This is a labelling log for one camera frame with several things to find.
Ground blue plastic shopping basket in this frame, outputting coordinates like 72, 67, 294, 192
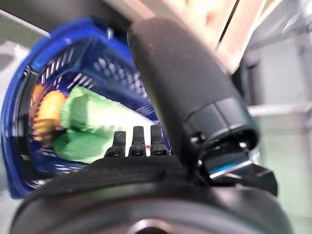
0, 16, 173, 199

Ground napa cabbage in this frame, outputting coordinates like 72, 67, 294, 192
59, 86, 156, 135
52, 128, 117, 164

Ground yellow bell pepper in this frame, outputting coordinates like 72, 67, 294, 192
32, 90, 68, 143

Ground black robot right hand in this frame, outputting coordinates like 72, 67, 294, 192
11, 15, 294, 234

